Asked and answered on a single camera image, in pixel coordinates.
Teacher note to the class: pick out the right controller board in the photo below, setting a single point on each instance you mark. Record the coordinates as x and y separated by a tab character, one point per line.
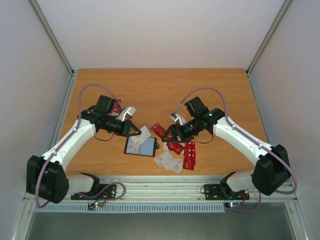
232	204

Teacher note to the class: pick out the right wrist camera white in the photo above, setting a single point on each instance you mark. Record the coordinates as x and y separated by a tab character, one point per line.
177	118

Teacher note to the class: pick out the red card centre pile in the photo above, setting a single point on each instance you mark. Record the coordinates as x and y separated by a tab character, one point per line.
174	147

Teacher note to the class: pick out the white card upper pile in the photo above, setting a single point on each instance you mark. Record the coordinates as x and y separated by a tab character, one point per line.
175	165

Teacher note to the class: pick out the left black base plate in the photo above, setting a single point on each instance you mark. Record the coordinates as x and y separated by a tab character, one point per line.
109	193

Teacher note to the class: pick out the red card column upper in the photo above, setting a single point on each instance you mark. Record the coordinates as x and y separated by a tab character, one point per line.
190	151

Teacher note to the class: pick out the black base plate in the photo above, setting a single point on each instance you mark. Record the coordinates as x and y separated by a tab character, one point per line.
214	192
109	193

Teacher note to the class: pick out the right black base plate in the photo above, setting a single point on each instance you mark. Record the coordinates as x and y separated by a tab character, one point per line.
214	192

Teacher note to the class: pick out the red card far left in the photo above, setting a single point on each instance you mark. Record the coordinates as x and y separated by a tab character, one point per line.
116	109

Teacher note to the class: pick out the left controller board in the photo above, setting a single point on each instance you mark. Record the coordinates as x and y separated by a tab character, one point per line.
95	205

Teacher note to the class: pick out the red card left cluster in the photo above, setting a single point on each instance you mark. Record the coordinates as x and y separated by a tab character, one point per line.
128	117

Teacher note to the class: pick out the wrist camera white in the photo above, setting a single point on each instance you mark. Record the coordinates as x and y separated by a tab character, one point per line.
177	118
128	110

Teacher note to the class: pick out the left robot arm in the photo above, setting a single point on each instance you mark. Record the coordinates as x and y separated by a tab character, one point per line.
45	174

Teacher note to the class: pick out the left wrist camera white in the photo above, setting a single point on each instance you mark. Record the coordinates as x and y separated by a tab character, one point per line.
128	110

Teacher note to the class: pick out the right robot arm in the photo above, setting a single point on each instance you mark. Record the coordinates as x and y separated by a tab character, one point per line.
270	163

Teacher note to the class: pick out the red VIP card column lower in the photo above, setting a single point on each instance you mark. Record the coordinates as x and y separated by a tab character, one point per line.
188	164

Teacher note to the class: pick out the grey slotted cable duct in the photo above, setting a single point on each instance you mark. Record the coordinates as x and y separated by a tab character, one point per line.
133	208

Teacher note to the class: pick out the controller board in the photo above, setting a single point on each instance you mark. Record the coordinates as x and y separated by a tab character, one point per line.
95	205
232	204

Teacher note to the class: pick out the black leather card holder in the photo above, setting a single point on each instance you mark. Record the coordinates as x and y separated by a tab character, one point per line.
147	148

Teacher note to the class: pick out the red VIP card centre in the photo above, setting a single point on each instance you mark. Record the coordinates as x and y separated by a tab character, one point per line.
158	130

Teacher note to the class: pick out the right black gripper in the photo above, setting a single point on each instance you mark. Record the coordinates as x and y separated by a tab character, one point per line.
178	132

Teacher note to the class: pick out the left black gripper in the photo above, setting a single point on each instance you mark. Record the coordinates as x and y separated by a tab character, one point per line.
126	127

